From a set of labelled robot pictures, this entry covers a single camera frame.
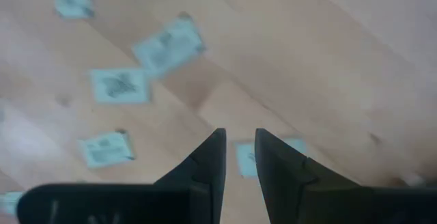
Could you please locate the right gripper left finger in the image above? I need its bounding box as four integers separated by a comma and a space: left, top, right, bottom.
153, 127, 227, 224

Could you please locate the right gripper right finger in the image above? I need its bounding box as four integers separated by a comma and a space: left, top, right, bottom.
255, 127, 373, 224

